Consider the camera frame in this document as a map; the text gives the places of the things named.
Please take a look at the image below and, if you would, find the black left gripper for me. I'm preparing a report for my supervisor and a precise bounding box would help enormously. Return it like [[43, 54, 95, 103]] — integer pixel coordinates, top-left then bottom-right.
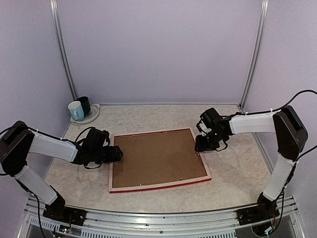
[[91, 145, 123, 165]]

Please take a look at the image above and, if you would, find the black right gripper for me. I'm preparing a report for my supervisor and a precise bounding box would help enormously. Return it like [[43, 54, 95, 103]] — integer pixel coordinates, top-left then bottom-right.
[[195, 129, 225, 152]]

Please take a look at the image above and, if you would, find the red wooden picture frame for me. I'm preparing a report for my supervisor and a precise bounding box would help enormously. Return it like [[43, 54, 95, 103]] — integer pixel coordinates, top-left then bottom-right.
[[108, 127, 213, 194]]

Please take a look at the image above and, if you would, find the brown cardboard backing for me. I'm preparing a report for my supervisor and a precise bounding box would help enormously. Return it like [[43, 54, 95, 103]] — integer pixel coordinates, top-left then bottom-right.
[[112, 129, 208, 188]]

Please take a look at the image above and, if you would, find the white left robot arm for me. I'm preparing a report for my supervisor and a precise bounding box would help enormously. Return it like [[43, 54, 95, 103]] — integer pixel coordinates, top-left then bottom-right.
[[0, 120, 123, 221]]

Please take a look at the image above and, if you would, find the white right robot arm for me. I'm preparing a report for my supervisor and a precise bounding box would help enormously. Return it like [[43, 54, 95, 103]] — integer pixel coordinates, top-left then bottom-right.
[[186, 133, 317, 216]]

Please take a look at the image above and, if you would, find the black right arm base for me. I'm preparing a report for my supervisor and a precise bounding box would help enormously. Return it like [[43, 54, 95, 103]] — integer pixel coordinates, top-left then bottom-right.
[[237, 193, 280, 226]]

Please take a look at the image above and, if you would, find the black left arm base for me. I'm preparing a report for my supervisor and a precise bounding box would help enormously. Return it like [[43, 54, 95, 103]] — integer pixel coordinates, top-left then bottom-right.
[[43, 207, 87, 226]]

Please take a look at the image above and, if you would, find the light blue mug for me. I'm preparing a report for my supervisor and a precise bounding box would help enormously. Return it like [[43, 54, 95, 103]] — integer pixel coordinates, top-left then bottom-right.
[[67, 101, 84, 121]]

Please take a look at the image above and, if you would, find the white round plate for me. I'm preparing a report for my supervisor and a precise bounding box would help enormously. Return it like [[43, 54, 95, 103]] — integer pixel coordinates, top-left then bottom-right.
[[70, 104, 101, 124]]

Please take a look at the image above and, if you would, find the dark green mug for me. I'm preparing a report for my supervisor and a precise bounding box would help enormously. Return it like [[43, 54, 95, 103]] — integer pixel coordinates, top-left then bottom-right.
[[76, 96, 91, 117]]

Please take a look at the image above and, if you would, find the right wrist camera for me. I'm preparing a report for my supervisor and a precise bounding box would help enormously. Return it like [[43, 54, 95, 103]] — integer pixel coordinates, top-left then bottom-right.
[[196, 120, 211, 136]]

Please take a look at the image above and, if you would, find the right aluminium corner post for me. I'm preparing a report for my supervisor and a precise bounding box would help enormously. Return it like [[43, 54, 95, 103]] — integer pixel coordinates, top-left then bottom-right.
[[239, 0, 269, 110]]

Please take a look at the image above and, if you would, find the aluminium corner post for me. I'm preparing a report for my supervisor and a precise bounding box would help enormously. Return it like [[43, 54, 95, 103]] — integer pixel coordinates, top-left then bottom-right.
[[50, 0, 78, 100], [239, 0, 269, 110]]

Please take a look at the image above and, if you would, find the aluminium front rail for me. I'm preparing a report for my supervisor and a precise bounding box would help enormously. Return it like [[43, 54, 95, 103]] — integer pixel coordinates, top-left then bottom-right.
[[19, 198, 305, 238]]

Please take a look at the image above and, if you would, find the left aluminium corner post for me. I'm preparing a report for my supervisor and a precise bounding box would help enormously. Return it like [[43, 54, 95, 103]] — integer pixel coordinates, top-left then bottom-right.
[[50, 0, 78, 100]]

